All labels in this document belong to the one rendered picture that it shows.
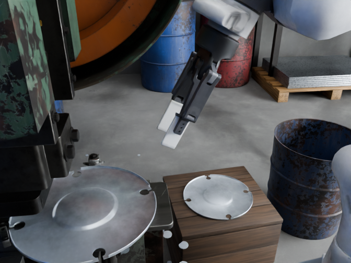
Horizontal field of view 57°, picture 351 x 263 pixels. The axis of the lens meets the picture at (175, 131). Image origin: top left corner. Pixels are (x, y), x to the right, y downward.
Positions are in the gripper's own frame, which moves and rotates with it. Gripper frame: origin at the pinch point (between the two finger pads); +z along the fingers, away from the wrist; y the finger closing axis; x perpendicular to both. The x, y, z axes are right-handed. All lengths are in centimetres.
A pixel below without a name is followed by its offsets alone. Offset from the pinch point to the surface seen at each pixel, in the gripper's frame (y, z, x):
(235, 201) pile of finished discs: 41, 37, -56
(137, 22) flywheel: 29.1, -11.7, 10.7
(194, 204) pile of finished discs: 42, 45, -41
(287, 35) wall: 318, -41, -197
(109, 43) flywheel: 29.4, -3.8, 15.0
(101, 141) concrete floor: 164, 97, -17
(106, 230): -10.8, 20.4, 5.5
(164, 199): -3.3, 15.1, -5.3
